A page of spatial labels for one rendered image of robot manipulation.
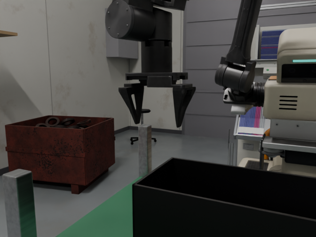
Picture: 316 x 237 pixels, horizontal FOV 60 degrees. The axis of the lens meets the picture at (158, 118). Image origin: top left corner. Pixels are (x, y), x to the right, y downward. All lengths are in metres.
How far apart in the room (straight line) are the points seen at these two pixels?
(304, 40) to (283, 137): 0.30
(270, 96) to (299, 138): 0.16
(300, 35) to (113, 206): 0.73
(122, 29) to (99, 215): 0.38
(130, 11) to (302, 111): 0.70
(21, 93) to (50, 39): 0.94
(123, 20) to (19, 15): 3.76
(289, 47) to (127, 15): 0.60
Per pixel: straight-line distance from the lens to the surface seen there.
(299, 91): 0.97
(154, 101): 5.96
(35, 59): 4.24
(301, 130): 0.97
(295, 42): 0.94
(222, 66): 0.90
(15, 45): 4.05
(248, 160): 1.49
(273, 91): 0.97
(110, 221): 0.60
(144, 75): 0.49
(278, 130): 0.97
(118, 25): 0.45
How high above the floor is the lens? 1.24
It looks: 9 degrees down
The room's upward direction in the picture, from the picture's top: straight up
